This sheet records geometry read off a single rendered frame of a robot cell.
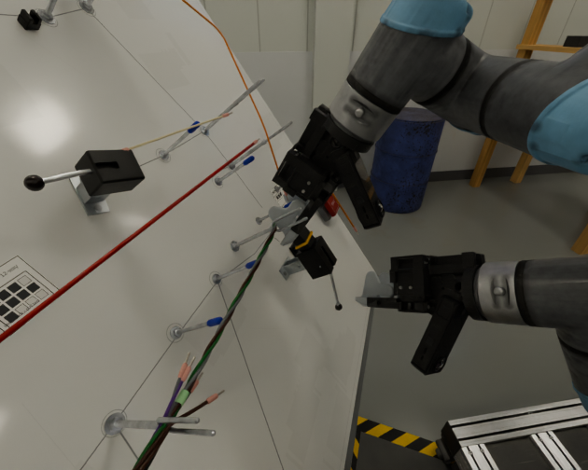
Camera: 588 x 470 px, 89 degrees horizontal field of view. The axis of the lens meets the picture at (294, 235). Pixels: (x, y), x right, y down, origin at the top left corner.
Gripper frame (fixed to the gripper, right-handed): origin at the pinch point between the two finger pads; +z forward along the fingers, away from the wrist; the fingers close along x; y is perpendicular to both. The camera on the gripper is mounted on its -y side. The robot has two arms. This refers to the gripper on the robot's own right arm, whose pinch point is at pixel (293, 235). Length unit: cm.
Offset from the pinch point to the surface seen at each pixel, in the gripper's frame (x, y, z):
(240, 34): -215, 128, 36
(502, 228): -237, -150, 46
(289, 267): 0.5, -2.8, 6.3
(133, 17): -6.0, 40.8, -12.3
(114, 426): 33.1, 3.4, 3.7
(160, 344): 25.1, 5.3, 3.7
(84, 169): 21.4, 19.8, -9.2
